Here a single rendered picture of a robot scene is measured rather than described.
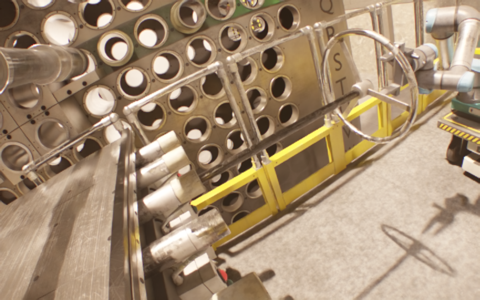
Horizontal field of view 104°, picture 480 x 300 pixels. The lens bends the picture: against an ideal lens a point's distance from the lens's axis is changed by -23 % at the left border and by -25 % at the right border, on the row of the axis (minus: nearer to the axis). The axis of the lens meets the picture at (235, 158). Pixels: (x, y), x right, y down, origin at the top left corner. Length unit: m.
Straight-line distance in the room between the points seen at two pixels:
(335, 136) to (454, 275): 1.01
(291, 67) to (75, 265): 2.18
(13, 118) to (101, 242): 1.32
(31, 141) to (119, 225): 1.34
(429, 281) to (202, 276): 1.07
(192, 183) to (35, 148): 1.31
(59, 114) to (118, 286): 1.37
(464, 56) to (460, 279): 0.94
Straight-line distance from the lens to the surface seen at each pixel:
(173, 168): 0.74
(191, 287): 0.53
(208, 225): 0.44
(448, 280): 1.38
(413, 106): 0.73
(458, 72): 1.13
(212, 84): 2.63
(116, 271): 0.37
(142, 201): 0.60
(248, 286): 0.33
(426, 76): 1.12
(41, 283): 0.56
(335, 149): 1.69
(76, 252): 0.54
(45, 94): 1.63
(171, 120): 1.97
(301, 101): 2.45
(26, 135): 1.73
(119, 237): 0.42
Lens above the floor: 1.18
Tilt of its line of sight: 31 degrees down
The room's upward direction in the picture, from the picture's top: 23 degrees counter-clockwise
